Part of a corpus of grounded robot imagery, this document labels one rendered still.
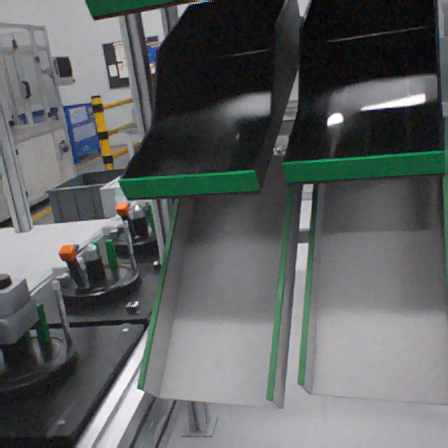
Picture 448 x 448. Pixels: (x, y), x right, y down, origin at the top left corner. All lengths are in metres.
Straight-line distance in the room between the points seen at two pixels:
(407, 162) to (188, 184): 0.18
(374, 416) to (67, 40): 11.69
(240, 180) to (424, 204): 0.22
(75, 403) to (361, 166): 0.39
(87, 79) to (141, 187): 11.54
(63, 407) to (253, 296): 0.24
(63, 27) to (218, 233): 11.66
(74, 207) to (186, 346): 2.18
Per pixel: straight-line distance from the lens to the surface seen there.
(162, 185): 0.50
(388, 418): 0.75
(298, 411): 0.76
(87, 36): 12.01
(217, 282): 0.60
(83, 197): 2.70
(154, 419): 0.69
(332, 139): 0.54
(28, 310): 0.72
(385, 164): 0.47
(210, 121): 0.60
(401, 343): 0.56
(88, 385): 0.68
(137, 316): 0.82
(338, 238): 0.60
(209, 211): 0.64
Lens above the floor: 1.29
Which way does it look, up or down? 16 degrees down
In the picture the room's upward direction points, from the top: 8 degrees counter-clockwise
